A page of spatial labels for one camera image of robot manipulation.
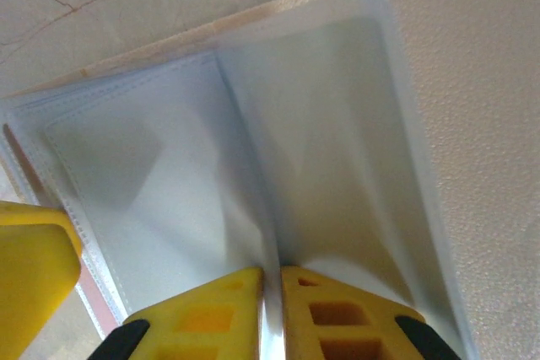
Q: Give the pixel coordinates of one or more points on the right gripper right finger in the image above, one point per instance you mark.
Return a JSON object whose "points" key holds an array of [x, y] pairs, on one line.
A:
{"points": [[337, 326]]}

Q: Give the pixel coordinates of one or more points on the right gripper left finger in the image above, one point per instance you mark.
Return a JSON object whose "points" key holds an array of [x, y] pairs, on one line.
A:
{"points": [[202, 326]]}

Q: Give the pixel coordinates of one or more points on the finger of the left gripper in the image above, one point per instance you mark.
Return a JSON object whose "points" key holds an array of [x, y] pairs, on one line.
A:
{"points": [[29, 259]]}

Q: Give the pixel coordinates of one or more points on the tan card holder clear sleeves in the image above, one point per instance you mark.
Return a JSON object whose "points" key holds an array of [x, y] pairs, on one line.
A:
{"points": [[337, 124]]}

